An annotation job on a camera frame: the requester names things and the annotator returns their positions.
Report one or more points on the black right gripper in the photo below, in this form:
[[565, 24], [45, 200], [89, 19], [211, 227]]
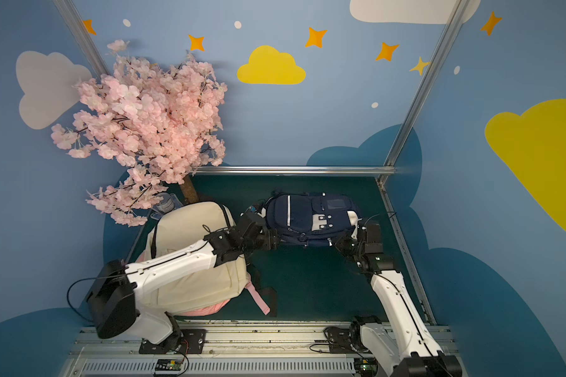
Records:
[[351, 244]]

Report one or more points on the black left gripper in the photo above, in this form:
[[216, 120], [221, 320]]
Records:
[[268, 238]]

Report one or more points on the navy blue backpack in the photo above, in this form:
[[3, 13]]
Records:
[[311, 220]]

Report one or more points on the beige and navy backpack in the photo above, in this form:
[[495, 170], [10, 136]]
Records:
[[185, 226]]

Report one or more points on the pink backpack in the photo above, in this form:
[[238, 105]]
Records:
[[206, 292]]

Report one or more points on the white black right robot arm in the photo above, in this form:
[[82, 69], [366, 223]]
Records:
[[409, 349]]

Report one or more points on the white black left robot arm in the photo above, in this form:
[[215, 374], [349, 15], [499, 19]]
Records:
[[116, 297]]

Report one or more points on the right green circuit board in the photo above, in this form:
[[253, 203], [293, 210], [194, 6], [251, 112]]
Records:
[[365, 367]]

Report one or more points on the green circuit board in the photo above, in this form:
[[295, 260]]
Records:
[[365, 367], [169, 367]]

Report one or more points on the pink artificial blossom tree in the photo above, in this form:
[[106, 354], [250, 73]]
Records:
[[159, 124]]

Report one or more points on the left green circuit board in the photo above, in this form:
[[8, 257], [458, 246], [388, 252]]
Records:
[[169, 367]]

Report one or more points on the aluminium back rail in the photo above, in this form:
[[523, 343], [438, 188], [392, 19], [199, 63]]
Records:
[[296, 171]]

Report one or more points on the aluminium right side rail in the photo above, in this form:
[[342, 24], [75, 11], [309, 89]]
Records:
[[405, 252]]

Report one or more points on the aluminium right corner post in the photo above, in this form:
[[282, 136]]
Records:
[[441, 52]]

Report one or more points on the aluminium corner post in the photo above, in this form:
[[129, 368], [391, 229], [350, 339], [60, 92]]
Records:
[[441, 52], [74, 22]]

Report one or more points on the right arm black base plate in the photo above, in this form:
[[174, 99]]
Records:
[[344, 340]]

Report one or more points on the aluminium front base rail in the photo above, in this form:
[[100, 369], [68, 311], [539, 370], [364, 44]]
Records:
[[232, 348]]

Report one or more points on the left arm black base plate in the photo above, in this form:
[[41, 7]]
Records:
[[186, 341]]

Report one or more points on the aluminium left corner post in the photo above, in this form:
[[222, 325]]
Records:
[[74, 22]]

